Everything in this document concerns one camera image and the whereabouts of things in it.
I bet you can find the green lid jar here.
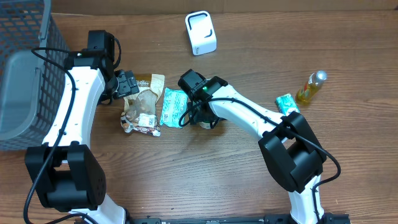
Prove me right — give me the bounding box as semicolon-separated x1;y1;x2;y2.
198;122;214;129

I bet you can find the small teal tissue pack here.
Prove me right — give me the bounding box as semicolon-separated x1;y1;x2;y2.
275;93;300;116

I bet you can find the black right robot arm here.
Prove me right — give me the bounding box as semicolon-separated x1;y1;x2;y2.
178;71;327;223

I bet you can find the yellow liquid bottle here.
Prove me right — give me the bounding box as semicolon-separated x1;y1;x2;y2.
295;70;328;105

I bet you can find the grey plastic mesh basket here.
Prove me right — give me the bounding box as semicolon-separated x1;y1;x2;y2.
1;0;69;151

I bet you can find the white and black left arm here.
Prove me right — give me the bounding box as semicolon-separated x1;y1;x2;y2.
23;45;134;223

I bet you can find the brown snack bag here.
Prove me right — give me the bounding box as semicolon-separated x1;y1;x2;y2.
121;73;165;137

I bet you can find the teal wet wipes pack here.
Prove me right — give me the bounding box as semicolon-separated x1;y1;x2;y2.
160;88;188;128

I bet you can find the white barcode scanner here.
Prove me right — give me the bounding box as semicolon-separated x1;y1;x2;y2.
185;11;217;56

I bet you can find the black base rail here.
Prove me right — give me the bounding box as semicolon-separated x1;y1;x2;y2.
125;213;351;224

